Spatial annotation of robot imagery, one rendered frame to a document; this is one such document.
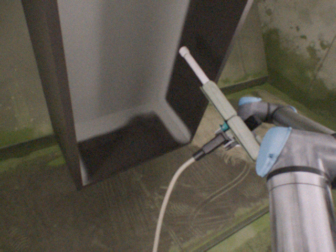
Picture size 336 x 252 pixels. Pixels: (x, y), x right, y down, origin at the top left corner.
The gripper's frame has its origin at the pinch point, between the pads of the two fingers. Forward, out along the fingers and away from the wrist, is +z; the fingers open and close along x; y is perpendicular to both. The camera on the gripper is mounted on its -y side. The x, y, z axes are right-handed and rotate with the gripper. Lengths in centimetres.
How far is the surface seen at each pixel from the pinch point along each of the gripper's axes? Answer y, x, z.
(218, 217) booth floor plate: 46, -27, -62
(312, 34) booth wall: -77, 57, -164
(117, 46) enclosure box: 18, 56, 2
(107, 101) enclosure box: 45, 50, -13
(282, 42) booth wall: -58, 74, -180
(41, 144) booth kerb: 117, 71, -27
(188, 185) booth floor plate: 55, -2, -68
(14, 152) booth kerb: 128, 72, -14
